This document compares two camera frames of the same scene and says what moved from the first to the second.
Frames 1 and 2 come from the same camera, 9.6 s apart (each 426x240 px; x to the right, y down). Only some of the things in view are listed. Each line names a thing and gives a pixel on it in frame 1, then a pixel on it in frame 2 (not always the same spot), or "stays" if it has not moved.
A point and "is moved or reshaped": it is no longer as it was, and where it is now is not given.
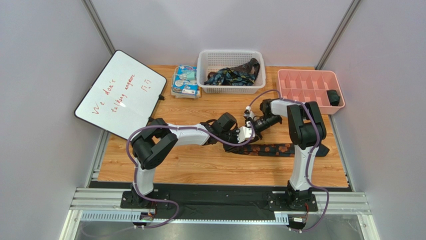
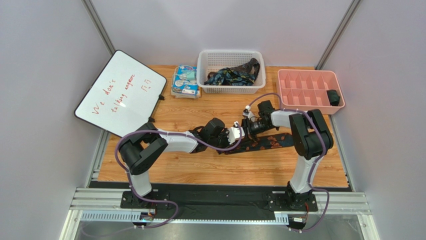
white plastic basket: [209, 61] stays
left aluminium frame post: [97, 23] stays
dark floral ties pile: [243, 74] stays
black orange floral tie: [284, 150] is moved or reshaped
